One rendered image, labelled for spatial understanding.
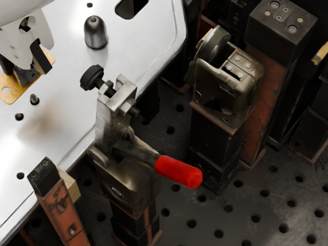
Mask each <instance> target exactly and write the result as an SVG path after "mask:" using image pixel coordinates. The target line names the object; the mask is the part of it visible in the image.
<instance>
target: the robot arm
mask: <svg viewBox="0 0 328 246"><path fill-rule="evenodd" d="M53 1H55V0H0V65H1V68H2V70H3V72H4V74H6V75H8V76H10V75H11V74H12V70H13V71H14V74H15V76H16V78H17V81H18V83H19V85H20V86H22V87H24V86H25V85H26V84H27V83H28V82H31V81H33V80H34V79H35V78H36V77H37V75H38V73H39V72H40V73H42V74H44V75H46V74H47V73H48V72H49V71H50V70H51V69H52V68H53V66H52V65H51V63H50V62H49V60H48V58H47V57H46V55H45V54H44V52H43V51H42V49H41V47H40V44H41V45H42V46H43V47H45V48H46V49H48V50H51V49H52V48H53V46H54V39H53V36H52V33H51V30H50V28H49V25H48V23H47V20H46V18H45V15H44V13H43V11H42V9H41V8H43V7H45V6H46V5H48V4H50V3H52V2H53Z"/></svg>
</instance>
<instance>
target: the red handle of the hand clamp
mask: <svg viewBox="0 0 328 246"><path fill-rule="evenodd" d="M112 151H113V152H116V153H118V154H120V155H122V156H124V157H127V158H129V159H131V160H133V161H135V162H138V163H140V164H142V165H144V166H147V167H149V168H151V169H153V170H155V171H156V172H157V173H158V174H160V175H162V176H164V177H166V178H168V179H171V180H173V181H175V182H177V183H179V184H181V185H184V186H186V187H188V188H190V189H195V188H197V187H198V186H199V185H200V184H201V182H202V179H203V174H202V171H201V170H200V169H198V168H196V167H193V166H191V165H188V164H186V163H183V162H181V161H179V160H176V159H174V158H172V157H169V156H167V155H160V154H158V153H155V152H153V151H150V150H148V149H146V148H143V147H141V146H138V145H136V144H134V143H131V142H129V141H126V140H124V139H122V138H121V139H120V140H119V141H118V142H117V143H116V144H115V145H114V147H113V148H112Z"/></svg>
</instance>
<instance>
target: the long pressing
mask: <svg viewBox="0 0 328 246"><path fill-rule="evenodd" d="M124 1H125V0H55V1H53V2H52V3H50V4H48V5H46V6H45V7H43V8H41V9H42V11H43V13H44V15H45V18H46V20H47V23H48V25H49V28H50V30H51V33H52V36H53V39H54V46H53V48H52V49H51V50H48V49H46V48H45V47H43V46H42V45H41V44H40V47H41V48H43V49H44V50H46V51H47V52H48V53H50V54H51V55H52V56H54V57H55V59H56V61H55V63H54V64H53V65H52V66H53V68H52V69H51V70H50V71H49V72H48V73H47V74H46V75H44V74H43V75H42V76H41V77H40V78H39V79H38V80H37V81H36V82H35V83H34V84H33V85H32V86H31V87H30V88H29V89H28V90H26V91H25V92H24V93H23V94H22V95H21V96H20V97H19V98H18V99H17V100H16V101H15V102H14V103H13V104H11V105H8V104H6V103H5V102H4V101H2V100H1V99H0V246H6V245H7V244H8V243H9V242H10V241H11V240H12V239H13V238H14V237H15V235H16V234H17V233H18V232H19V231H20V230H21V229H22V228H23V227H24V226H25V225H26V224H27V222H28V221H29V220H30V219H31V218H32V217H33V216H34V215H35V214H36V213H37V212H38V210H39V209H40V208H41V207H42V206H41V204H40V203H39V201H38V199H37V197H36V196H35V194H34V190H33V188H32V186H31V184H30V183H29V181H28V179H27V177H26V176H27V175H28V174H29V173H30V172H31V171H32V170H33V169H34V168H35V167H36V166H37V165H38V164H39V163H40V162H41V161H42V160H43V158H44V157H45V156H47V157H48V158H49V159H50V160H51V161H52V162H53V163H54V164H55V165H57V166H58V167H59V168H61V169H62V170H63V171H64V172H66V173H67V174H68V175H69V176H71V175H72V173H73V172H74V171H75V170H76V169H77V168H78V167H79V166H80V165H81V164H82V163H83V161H84V160H85V159H86V158H87V157H88V155H87V152H86V149H87V148H88V147H89V146H90V145H93V146H94V139H95V124H96V108H97V97H98V96H99V95H98V89H97V88H96V87H95V88H94V89H92V90H87V91H84V90H83V89H82V88H81V87H80V84H81V83H80V79H81V77H82V75H83V74H84V72H85V71H86V70H87V69H88V68H89V67H90V66H92V65H97V64H99V65H100V66H101V67H102V68H103V69H104V71H103V72H104V76H103V78H102V80H103V81H105V82H106V81H108V80H111V81H112V82H113V83H114V86H113V89H115V84H116V78H117V77H118V76H119V75H120V74H123V75H124V76H125V77H126V78H128V79H129V80H130V81H132V82H133V83H134V84H135V85H136V86H137V87H138V88H137V92H136V97H135V101H136V104H137V103H138V102H139V100H140V99H141V98H142V97H143V96H144V95H145V94H146V93H147V92H148V91H149V90H150V88H151V87H152V86H153V85H154V84H155V83H156V82H157V81H158V80H159V79H160V78H161V76H162V75H163V74H164V73H165V72H166V71H167V70H168V69H169V68H170V67H171V66H172V64H173V63H174V62H175V61H176V60H177V59H178V58H179V57H180V56H181V55H182V53H183V52H184V51H185V49H186V47H187V44H188V27H187V21H186V15H185V7H184V0H148V3H147V4H146V5H145V6H144V7H143V8H142V9H141V10H140V11H139V12H138V13H137V14H136V15H135V16H134V17H133V18H132V19H130V20H125V19H123V18H122V17H120V16H119V15H117V14H116V9H117V7H118V6H119V5H120V4H121V3H122V2H124ZM88 3H91V4H93V6H92V7H91V8H88V7H87V4H88ZM92 15H96V16H99V17H101V18H102V19H103V21H104V22H105V25H106V29H107V36H108V43H107V44H106V46H104V47H103V48H101V49H92V48H90V47H88V46H87V45H86V42H85V36H84V31H83V25H84V22H85V20H86V19H87V18H88V17H89V16H92ZM31 94H35V95H36V96H37V98H38V99H39V100H40V101H39V103H38V104H37V105H32V104H31V99H30V95H31ZM17 113H22V114H23V115H24V117H23V119H22V120H21V121H17V120H16V119H15V115H16V114H17ZM19 173H23V174H24V178H23V179H21V180H19V179H18V178H17V174H19Z"/></svg>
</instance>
